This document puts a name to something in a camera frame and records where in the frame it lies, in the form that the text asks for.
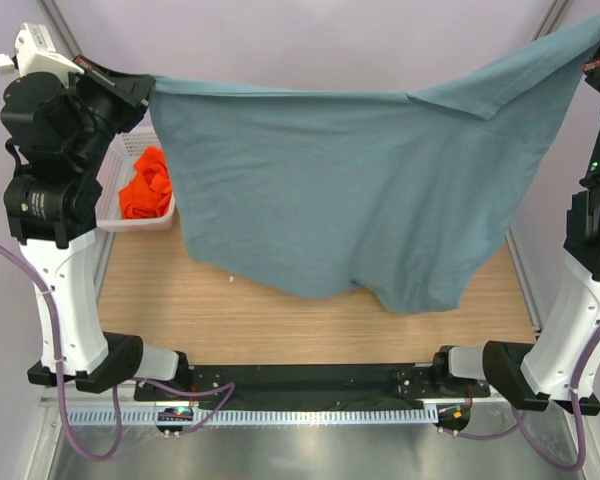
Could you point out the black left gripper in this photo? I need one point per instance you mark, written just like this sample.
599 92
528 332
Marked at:
109 85

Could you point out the grey-blue t shirt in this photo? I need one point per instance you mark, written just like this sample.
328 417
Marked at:
406 194

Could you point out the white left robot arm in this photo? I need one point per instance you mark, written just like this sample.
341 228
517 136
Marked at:
61 115

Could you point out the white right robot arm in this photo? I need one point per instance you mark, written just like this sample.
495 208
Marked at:
562 364

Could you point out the white plastic basket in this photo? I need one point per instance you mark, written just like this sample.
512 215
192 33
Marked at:
116 172

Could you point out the orange t shirt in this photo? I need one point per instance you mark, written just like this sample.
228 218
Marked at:
149 193

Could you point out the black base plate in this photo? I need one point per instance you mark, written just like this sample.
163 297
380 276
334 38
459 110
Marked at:
321 388

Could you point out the slotted grey cable duct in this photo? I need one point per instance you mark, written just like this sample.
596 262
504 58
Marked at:
177 416

